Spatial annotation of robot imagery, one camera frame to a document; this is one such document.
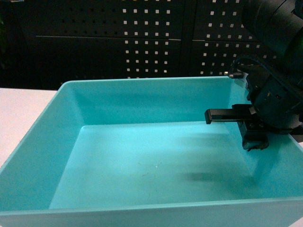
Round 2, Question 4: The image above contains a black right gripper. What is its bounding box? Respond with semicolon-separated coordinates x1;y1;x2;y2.
204;70;303;151

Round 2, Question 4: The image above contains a teal plastic bin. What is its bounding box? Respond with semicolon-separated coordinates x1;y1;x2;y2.
0;77;303;227

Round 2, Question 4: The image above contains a black perforated back panel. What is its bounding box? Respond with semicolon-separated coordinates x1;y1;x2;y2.
0;0;277;90

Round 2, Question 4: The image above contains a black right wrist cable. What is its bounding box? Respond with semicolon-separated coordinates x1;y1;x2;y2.
224;54;301;93

